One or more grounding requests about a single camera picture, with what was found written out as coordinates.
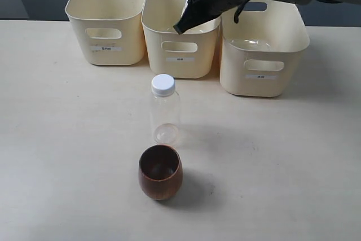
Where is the clear plastic bottle white cap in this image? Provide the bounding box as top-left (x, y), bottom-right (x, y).
top-left (149, 74), bottom-right (181, 145)

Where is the brown wooden cup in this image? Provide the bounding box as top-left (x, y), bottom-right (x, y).
top-left (138, 144), bottom-right (183, 201)

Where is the middle cream plastic bin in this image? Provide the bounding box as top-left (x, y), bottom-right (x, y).
top-left (142, 0), bottom-right (221, 79)

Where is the cream plastic bin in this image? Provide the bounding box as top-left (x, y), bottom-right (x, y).
top-left (142, 0), bottom-right (221, 79)
top-left (219, 0), bottom-right (310, 98)
top-left (65, 0), bottom-right (146, 65)

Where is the right cream plastic bin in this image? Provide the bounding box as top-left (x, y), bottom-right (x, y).
top-left (219, 0), bottom-right (310, 98)

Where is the left cream plastic bin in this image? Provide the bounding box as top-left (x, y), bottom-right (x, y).
top-left (65, 0), bottom-right (146, 65)

